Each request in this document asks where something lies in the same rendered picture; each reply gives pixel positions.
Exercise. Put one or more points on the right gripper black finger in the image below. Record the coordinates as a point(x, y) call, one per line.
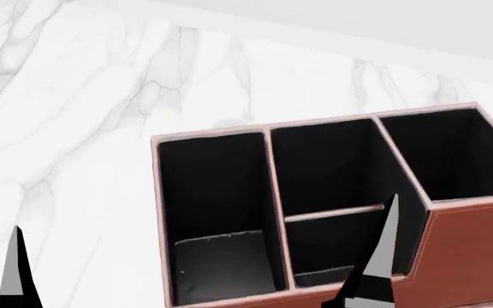
point(370, 285)

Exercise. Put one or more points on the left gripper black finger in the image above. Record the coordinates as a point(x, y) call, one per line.
point(26, 288)

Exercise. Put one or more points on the brown leather compartment caddy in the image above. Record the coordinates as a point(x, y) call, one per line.
point(465, 256)

